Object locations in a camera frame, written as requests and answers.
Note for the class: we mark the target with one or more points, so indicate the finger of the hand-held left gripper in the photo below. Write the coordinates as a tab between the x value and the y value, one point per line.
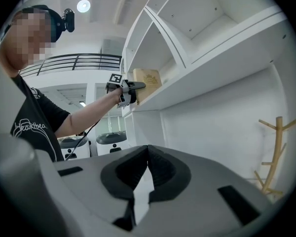
138	85

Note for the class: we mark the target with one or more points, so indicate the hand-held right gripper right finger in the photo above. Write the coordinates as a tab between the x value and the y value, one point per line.
199	206

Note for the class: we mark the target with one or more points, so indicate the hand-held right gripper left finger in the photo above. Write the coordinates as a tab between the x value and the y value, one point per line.
88	181

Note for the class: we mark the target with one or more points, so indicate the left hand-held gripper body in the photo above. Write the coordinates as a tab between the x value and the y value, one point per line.
128	96

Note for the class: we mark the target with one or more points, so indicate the tan hardcover book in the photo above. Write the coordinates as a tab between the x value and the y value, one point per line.
148	83

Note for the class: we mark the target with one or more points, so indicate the person's left forearm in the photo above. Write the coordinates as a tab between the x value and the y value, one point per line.
88	112

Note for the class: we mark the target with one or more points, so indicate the white desk hutch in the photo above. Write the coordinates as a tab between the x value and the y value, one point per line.
224	70

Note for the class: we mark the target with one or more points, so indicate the white black machine lower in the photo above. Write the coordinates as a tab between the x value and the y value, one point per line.
74	147

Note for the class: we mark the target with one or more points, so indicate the white black machine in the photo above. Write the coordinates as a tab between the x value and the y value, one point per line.
74	147
111	143

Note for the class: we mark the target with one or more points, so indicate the white black machine upper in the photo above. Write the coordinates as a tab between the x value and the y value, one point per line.
111	143

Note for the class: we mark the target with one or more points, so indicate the black balcony railing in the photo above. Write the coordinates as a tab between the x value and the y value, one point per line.
76	62

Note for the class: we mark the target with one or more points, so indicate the person's black t-shirt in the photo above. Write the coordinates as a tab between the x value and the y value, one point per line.
34	122

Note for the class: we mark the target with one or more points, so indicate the wooden mug tree stand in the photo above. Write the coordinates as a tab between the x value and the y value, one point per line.
276	152

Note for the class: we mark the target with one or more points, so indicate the round ceiling light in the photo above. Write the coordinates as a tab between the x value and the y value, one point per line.
83	5

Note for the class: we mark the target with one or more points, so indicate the person's head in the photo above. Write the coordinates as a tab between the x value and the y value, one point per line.
22	41

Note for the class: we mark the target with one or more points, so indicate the black head-worn camera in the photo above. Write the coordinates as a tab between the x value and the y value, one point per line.
69	20

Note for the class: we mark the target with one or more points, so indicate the black head-mounted camera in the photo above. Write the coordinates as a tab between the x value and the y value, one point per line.
55	21

